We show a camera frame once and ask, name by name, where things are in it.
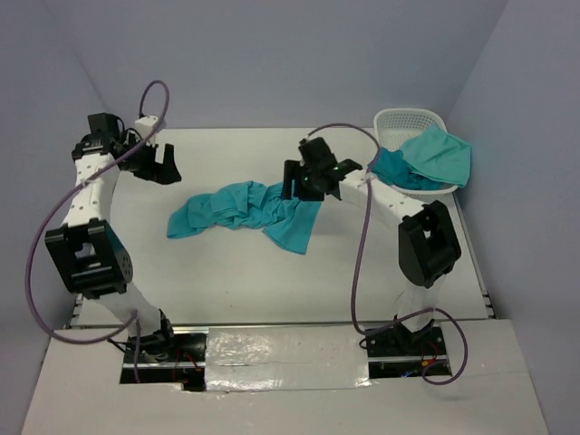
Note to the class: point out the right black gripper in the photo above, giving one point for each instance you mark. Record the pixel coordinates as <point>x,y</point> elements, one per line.
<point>293,172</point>

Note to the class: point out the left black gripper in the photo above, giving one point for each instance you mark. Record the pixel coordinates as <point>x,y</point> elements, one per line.
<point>162,174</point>

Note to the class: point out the turquoise t shirt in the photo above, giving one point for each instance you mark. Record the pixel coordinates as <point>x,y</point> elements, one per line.
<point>288,223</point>

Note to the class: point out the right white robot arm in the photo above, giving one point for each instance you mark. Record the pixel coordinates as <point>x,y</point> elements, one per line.
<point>427,243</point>

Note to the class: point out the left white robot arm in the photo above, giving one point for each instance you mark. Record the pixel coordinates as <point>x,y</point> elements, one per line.
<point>89,256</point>

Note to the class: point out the dark teal t shirt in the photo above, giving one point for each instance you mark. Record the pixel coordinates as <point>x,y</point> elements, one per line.
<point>391,169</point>

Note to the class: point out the white plastic laundry basket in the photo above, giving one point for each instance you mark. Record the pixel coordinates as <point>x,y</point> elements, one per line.
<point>392,127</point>

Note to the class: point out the light green t shirt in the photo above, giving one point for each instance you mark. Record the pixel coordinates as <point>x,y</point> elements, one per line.
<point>437,159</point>

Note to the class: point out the silver tape patch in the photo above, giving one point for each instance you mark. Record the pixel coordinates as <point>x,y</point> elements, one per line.
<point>286,358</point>

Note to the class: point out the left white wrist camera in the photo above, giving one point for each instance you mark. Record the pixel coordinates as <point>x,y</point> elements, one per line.
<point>145,125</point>

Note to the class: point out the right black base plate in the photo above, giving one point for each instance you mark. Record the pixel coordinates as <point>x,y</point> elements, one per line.
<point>398,353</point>

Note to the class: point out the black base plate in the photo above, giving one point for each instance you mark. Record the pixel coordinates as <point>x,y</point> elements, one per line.
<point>398,353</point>
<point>184,364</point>

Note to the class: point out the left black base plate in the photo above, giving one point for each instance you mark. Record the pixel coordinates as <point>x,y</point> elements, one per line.
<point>184,364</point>

